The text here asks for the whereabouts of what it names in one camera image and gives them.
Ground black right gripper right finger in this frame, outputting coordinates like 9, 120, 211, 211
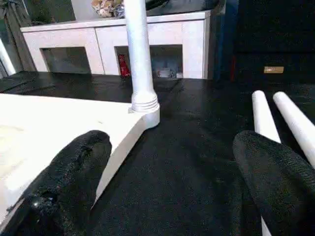
232, 130, 315, 236

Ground white cabinet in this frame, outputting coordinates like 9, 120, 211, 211
20, 11, 213, 81

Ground small red item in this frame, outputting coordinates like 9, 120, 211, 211
117, 54, 131, 79

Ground small tan label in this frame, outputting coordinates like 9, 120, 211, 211
263, 66, 285, 75

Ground white plastic table top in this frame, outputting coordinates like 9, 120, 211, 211
0, 93, 161, 233

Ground black work mat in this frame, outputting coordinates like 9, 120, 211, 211
0, 71, 315, 236

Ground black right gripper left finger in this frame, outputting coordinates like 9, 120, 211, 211
0, 130, 113, 236

